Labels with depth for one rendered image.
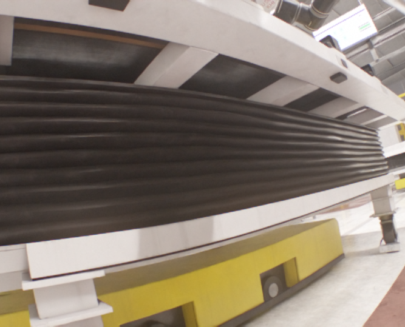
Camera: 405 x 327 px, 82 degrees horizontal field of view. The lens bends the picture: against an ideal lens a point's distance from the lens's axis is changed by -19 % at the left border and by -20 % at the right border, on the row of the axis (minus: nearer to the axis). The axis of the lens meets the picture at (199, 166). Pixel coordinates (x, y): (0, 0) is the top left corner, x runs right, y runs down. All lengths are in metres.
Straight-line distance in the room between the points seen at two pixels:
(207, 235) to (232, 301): 0.48
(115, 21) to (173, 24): 0.11
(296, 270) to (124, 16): 1.12
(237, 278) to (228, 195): 0.33
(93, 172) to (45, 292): 0.27
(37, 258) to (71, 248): 0.05
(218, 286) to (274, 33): 0.74
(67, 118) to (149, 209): 0.27
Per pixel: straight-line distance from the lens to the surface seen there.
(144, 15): 0.51
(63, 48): 0.76
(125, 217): 0.62
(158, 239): 0.48
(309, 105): 1.48
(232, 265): 0.97
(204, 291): 0.90
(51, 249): 0.43
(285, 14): 1.52
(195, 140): 0.74
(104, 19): 0.51
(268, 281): 1.18
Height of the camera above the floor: 0.43
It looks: 10 degrees up
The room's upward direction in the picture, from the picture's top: 11 degrees counter-clockwise
